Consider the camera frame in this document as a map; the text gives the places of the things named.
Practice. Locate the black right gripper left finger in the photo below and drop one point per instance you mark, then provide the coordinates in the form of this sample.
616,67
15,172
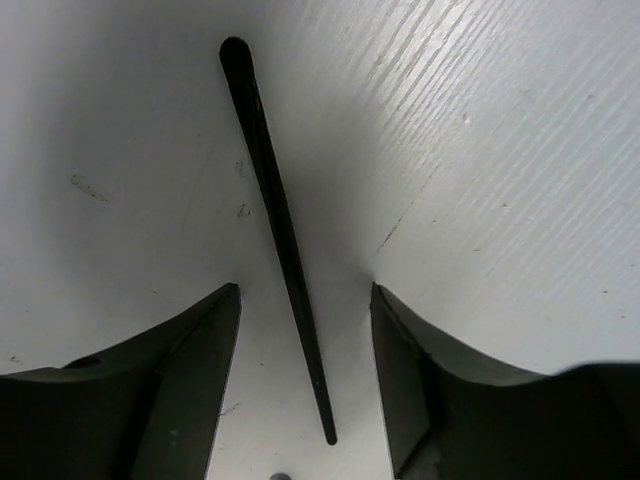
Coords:
146,408

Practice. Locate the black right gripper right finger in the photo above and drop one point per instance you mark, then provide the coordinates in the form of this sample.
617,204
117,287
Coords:
453,412

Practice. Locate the thin black makeup brush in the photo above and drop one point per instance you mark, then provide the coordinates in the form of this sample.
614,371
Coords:
237,64

